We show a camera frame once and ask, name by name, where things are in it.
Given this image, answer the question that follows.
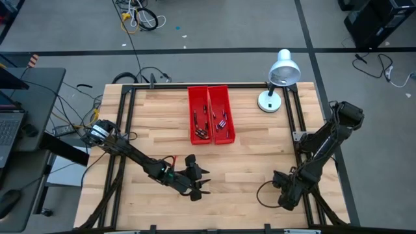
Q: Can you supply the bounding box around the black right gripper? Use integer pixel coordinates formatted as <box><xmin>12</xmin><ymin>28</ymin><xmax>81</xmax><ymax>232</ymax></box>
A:
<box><xmin>272</xmin><ymin>168</ymin><xmax>309</xmax><ymax>211</ymax></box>

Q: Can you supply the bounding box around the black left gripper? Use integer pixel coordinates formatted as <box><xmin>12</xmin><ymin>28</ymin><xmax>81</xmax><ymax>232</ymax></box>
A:
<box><xmin>172</xmin><ymin>154</ymin><xmax>212</xmax><ymax>202</ymax></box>

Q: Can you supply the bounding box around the red plastic bin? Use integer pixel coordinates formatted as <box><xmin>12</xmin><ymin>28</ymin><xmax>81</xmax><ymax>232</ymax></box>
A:
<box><xmin>187</xmin><ymin>86</ymin><xmax>213</xmax><ymax>146</ymax></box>
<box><xmin>207</xmin><ymin>85</ymin><xmax>236</xmax><ymax>145</ymax></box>

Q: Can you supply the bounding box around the white desk lamp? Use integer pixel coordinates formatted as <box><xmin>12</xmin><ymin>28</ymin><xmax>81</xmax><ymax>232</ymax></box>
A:
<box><xmin>257</xmin><ymin>48</ymin><xmax>302</xmax><ymax>114</ymax></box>

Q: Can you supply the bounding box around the black diagonal bar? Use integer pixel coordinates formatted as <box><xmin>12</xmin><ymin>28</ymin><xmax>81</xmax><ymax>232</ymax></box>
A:
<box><xmin>39</xmin><ymin>131</ymin><xmax>91</xmax><ymax>167</ymax></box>

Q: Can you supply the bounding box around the black power adapter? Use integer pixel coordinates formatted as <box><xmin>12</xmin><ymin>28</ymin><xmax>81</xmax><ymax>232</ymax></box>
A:
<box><xmin>53</xmin><ymin>124</ymin><xmax>78</xmax><ymax>137</ymax></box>

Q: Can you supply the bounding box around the black desk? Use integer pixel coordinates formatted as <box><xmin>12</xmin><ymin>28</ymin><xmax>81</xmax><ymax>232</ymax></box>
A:
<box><xmin>0</xmin><ymin>67</ymin><xmax>68</xmax><ymax>233</ymax></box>

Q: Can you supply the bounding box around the small black device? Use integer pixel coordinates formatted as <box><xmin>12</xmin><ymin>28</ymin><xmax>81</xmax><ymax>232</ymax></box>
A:
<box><xmin>21</xmin><ymin>123</ymin><xmax>40</xmax><ymax>138</ymax></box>

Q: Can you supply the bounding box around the black computer mouse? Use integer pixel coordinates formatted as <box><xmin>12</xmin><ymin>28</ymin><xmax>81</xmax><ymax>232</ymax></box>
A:
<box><xmin>0</xmin><ymin>188</ymin><xmax>23</xmax><ymax>219</ymax></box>

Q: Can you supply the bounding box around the dark laptop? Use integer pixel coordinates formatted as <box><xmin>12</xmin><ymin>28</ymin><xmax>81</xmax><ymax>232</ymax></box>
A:
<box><xmin>0</xmin><ymin>90</ymin><xmax>27</xmax><ymax>170</ymax></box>

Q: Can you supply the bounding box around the black computer tower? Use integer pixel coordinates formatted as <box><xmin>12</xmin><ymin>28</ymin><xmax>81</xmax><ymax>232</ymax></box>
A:
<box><xmin>343</xmin><ymin>0</ymin><xmax>416</xmax><ymax>50</ymax></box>

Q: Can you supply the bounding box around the orange black striped block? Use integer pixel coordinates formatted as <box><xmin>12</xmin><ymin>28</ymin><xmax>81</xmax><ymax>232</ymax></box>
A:
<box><xmin>27</xmin><ymin>53</ymin><xmax>40</xmax><ymax>68</ymax></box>

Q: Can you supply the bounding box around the black monitor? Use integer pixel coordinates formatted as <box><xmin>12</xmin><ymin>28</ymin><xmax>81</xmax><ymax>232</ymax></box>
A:
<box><xmin>0</xmin><ymin>66</ymin><xmax>31</xmax><ymax>91</ymax></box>

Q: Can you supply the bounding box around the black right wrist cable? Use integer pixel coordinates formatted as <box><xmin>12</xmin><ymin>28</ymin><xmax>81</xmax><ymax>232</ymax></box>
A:
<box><xmin>256</xmin><ymin>180</ymin><xmax>284</xmax><ymax>209</ymax></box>

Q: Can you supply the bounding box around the black aluminium table frame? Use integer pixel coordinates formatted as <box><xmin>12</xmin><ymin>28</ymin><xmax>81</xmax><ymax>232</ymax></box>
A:
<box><xmin>77</xmin><ymin>83</ymin><xmax>350</xmax><ymax>234</ymax></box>

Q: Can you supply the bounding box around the black cable bundle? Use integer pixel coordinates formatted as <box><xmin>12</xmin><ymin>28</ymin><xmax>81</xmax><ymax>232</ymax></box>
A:
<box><xmin>111</xmin><ymin>66</ymin><xmax>172</xmax><ymax>86</ymax></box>

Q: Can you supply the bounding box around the black floor cable with plug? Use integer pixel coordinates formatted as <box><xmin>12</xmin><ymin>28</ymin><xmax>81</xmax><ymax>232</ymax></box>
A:
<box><xmin>352</xmin><ymin>53</ymin><xmax>395</xmax><ymax>79</ymax></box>

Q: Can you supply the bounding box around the long black floor cable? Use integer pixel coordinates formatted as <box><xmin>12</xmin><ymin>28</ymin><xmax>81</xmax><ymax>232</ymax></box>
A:
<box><xmin>111</xmin><ymin>0</ymin><xmax>144</xmax><ymax>84</ymax></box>

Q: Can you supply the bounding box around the white cable with adapter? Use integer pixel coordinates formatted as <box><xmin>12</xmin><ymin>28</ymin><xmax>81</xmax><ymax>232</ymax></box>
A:
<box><xmin>384</xmin><ymin>64</ymin><xmax>416</xmax><ymax>89</ymax></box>

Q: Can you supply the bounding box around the black cable coil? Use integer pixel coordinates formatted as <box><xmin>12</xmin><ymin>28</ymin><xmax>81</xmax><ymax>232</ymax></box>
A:
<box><xmin>135</xmin><ymin>6</ymin><xmax>159</xmax><ymax>32</ymax></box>

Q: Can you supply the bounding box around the yellow floor cable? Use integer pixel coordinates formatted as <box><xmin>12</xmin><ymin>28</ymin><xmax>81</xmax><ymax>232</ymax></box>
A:
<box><xmin>120</xmin><ymin>12</ymin><xmax>141</xmax><ymax>35</ymax></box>

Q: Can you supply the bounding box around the white floor cable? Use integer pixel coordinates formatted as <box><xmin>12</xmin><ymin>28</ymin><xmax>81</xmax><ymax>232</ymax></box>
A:
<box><xmin>127</xmin><ymin>0</ymin><xmax>167</xmax><ymax>29</ymax></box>

